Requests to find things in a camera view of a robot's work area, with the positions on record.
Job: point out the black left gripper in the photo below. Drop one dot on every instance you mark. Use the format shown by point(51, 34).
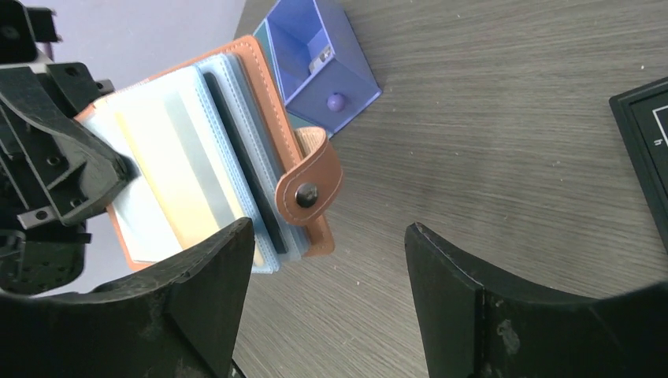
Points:
point(55, 174)

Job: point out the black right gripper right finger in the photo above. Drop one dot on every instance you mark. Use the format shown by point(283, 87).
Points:
point(478, 320)

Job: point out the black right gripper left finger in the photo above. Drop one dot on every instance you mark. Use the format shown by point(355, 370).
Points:
point(177, 318)

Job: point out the yellow VIP card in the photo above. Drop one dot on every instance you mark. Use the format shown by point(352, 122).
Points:
point(191, 187)

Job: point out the orange leather card holder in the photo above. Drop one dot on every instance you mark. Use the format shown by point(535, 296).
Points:
point(299, 169)

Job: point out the black VIP card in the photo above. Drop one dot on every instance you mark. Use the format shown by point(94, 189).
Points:
point(246, 165)

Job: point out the blue purple drawer organizer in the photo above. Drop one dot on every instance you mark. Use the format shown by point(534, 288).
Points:
point(322, 72)

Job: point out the black white chessboard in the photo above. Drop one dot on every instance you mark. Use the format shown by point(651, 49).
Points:
point(641, 117)

